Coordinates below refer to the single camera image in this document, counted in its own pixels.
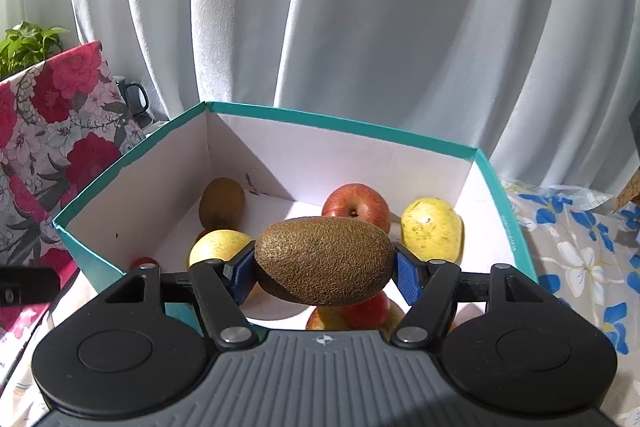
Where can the blue floral tablecloth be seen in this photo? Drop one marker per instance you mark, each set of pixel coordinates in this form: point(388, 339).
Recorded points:
point(575, 232)

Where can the red-yellow apple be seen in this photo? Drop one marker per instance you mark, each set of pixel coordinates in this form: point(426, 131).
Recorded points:
point(330, 318)

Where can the dark teal mug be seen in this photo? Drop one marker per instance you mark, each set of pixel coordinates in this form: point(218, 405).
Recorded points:
point(131, 99)

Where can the brown cardboard box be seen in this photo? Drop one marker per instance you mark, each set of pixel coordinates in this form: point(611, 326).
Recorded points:
point(629, 194)

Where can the speckled yellow pear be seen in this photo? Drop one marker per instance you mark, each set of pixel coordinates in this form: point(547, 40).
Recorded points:
point(217, 247)

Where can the white curtain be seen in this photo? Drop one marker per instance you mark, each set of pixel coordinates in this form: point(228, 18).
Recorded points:
point(350, 7)

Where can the teal cardboard box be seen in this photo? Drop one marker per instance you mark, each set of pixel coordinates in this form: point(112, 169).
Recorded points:
point(125, 187)

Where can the smooth yellow pear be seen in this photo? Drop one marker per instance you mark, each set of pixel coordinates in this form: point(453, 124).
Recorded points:
point(432, 227)

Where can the brown kiwi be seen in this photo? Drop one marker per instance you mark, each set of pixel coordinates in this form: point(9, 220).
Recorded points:
point(222, 202)
point(325, 259)

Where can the green leafy plant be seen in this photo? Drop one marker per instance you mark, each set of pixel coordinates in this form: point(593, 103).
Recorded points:
point(30, 47)

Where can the red apple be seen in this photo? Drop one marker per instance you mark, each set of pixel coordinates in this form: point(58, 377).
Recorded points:
point(356, 207)

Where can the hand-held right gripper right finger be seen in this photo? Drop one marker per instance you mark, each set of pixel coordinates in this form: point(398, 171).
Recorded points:
point(407, 278)

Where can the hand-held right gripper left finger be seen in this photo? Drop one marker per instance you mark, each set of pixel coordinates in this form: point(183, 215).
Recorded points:
point(243, 276)

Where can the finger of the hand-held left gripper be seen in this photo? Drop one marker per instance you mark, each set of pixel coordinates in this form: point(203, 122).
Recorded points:
point(30, 284)

